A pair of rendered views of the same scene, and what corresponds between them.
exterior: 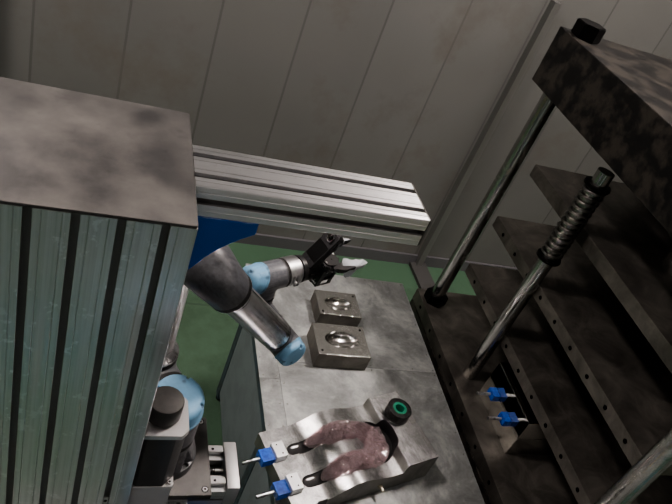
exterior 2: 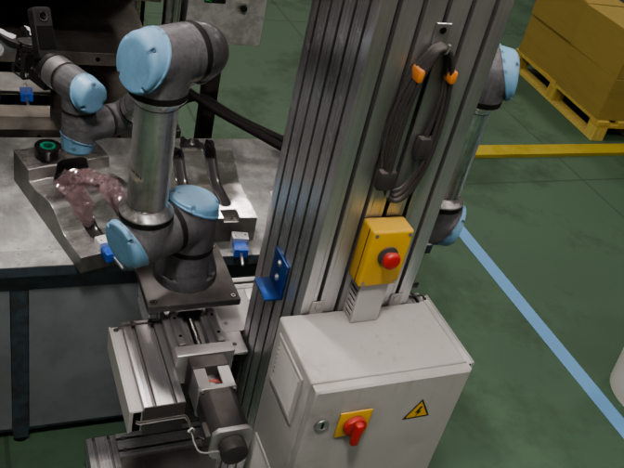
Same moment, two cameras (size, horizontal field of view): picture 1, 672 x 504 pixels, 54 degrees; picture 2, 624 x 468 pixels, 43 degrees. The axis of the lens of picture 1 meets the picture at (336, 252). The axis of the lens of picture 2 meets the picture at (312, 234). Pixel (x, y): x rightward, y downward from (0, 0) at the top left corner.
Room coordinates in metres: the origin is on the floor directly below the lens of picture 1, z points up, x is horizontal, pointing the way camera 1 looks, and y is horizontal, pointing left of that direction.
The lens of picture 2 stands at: (0.75, 1.68, 2.25)
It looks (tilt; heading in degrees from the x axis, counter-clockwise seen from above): 34 degrees down; 267
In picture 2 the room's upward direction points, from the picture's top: 14 degrees clockwise
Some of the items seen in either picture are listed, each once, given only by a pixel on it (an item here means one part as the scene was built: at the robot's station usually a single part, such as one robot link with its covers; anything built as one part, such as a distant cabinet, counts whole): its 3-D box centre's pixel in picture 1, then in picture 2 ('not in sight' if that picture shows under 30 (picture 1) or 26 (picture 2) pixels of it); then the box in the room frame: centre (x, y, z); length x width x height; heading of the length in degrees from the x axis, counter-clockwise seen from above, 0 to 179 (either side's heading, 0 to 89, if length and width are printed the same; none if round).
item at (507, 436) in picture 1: (558, 410); (6, 63); (1.87, -1.00, 0.87); 0.50 x 0.27 x 0.17; 115
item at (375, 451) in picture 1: (352, 444); (90, 188); (1.32, -0.27, 0.90); 0.26 x 0.18 x 0.08; 132
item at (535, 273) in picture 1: (506, 318); not in sight; (1.96, -0.67, 1.10); 0.05 x 0.05 x 1.30
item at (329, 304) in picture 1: (335, 308); not in sight; (1.96, -0.09, 0.83); 0.17 x 0.13 x 0.06; 115
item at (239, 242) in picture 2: not in sight; (240, 252); (0.84, -0.22, 0.83); 0.13 x 0.05 x 0.05; 105
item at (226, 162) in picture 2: not in sight; (197, 179); (1.04, -0.50, 0.87); 0.50 x 0.26 x 0.14; 115
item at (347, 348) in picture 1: (338, 346); not in sight; (1.76, -0.14, 0.83); 0.20 x 0.15 x 0.07; 115
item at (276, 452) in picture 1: (262, 457); (112, 255); (1.18, -0.04, 0.85); 0.13 x 0.05 x 0.05; 132
